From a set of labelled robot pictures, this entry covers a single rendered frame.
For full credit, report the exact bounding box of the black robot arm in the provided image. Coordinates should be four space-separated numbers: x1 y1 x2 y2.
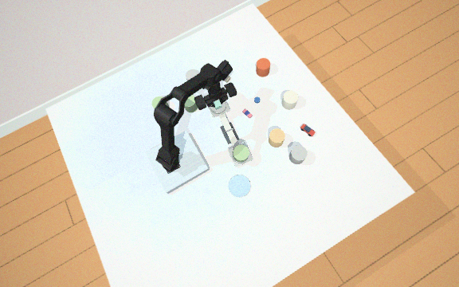
154 60 233 174

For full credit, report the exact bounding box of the tan cylinder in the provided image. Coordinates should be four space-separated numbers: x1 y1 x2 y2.
269 128 285 147

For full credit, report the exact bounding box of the orange cylinder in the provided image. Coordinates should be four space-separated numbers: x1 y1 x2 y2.
256 58 270 77

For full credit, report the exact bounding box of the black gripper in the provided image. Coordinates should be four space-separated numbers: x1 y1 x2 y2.
194 82 237 110

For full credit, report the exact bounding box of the white cylinder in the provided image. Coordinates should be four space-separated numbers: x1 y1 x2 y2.
282 91 298 110

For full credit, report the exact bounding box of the grey cylinder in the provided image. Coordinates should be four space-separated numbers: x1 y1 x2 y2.
289 145 308 164
186 69 199 81

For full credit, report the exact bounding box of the small red toy car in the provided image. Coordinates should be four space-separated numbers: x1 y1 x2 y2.
300 124 315 136

